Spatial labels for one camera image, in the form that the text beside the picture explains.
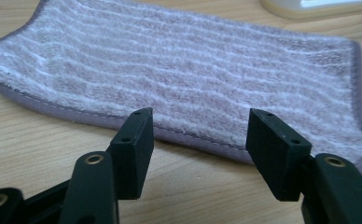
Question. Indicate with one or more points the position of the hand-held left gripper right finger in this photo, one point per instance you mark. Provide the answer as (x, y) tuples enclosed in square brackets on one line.
[(281, 155)]

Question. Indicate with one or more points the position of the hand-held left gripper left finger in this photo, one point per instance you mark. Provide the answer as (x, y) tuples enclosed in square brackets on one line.
[(129, 161)]

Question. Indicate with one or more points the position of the purple striped towel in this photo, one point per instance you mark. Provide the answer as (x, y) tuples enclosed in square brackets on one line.
[(182, 71)]

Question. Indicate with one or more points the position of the cream plastic tray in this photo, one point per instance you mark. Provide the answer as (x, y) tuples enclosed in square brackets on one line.
[(319, 7)]

